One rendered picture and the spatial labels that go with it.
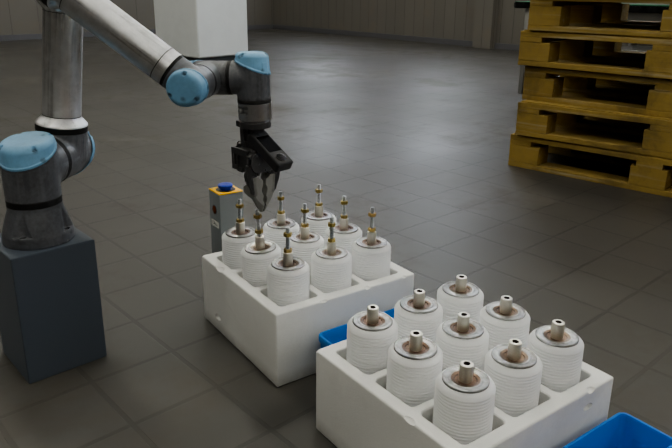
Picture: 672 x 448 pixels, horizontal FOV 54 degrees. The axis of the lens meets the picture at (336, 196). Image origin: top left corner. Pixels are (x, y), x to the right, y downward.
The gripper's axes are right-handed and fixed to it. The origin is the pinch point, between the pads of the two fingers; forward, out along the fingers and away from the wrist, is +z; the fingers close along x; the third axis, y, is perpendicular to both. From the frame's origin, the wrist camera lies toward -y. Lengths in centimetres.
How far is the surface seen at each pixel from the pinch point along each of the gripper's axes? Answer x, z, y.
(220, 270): 6.0, 18.0, 11.1
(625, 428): -20, 27, -80
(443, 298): -12.3, 11.8, -43.9
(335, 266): -7.5, 12.1, -16.4
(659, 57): -200, -20, -4
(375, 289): -16.0, 19.1, -20.9
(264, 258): 2.9, 11.2, -3.3
